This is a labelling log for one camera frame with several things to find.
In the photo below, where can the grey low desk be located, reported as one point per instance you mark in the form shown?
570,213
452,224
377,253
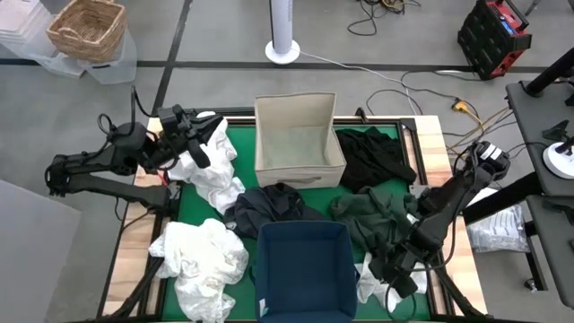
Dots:
556,251

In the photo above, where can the grey panel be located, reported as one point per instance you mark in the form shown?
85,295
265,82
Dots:
31,255

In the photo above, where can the yellow power plug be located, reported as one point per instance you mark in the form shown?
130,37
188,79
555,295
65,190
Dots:
459,106

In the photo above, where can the small black clamp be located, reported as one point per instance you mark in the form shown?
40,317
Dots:
361,114

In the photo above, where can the dark navy garment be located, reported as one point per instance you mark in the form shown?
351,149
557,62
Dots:
269,206

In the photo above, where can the dark side desk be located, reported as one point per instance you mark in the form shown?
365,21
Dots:
538,130

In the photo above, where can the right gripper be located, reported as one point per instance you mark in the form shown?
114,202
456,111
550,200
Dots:
408,260

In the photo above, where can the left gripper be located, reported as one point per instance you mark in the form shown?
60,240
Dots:
177,130

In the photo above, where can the wicker basket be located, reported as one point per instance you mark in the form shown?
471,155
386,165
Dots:
87,29

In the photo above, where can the black garment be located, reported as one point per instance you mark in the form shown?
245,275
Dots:
372,157

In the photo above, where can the small white garment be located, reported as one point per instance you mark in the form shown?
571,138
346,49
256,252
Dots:
370,287

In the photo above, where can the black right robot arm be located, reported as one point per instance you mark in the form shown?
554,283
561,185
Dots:
448,202

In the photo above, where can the black monitor pole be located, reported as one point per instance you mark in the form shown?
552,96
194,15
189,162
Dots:
549,74

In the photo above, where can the black table frame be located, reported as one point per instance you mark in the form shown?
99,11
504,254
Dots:
419,152

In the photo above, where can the navy white-striped fabric box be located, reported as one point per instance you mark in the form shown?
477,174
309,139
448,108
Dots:
305,269

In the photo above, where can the red black tool case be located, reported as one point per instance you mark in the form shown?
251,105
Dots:
491,40

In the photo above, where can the beige fabric storage box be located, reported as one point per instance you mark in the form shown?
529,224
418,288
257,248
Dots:
296,175

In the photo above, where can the clear plastic bin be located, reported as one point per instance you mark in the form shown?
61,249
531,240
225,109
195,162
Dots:
22,27
114,69

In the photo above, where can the large white garment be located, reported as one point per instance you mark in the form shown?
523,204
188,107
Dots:
202,264

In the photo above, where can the dark green garment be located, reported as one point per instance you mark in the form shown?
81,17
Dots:
367,215

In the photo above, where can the clear plastic bag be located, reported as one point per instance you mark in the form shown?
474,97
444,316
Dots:
498,231

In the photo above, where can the green table mat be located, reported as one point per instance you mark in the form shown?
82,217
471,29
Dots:
193,211

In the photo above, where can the white tower fan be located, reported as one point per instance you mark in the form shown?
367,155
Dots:
281,27

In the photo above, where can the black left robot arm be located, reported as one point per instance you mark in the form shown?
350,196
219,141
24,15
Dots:
94,181

